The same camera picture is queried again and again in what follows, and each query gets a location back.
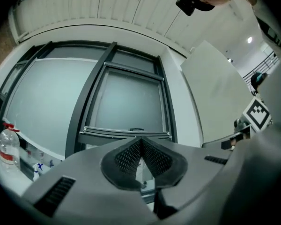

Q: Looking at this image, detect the white spray bottle blue trigger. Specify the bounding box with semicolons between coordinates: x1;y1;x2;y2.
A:
32;162;44;182

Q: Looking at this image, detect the black head-worn camera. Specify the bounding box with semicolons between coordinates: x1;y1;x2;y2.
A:
175;0;216;17

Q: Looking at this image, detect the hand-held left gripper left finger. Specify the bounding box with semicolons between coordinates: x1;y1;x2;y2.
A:
23;136;155;225

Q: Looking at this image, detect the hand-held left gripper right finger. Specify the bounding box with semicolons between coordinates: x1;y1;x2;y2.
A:
142;136;230;220

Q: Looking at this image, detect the black metal railing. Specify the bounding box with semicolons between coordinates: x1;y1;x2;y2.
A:
243;52;281;81

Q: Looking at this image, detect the clear water bottle red cap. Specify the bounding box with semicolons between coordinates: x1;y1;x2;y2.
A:
0;122;21;173

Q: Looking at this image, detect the black framed window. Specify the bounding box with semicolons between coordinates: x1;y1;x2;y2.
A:
0;40;178;160

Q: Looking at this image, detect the white partition board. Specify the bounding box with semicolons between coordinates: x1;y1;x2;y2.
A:
179;40;257;149

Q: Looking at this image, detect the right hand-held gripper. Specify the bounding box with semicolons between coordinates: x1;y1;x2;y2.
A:
201;96;273;151

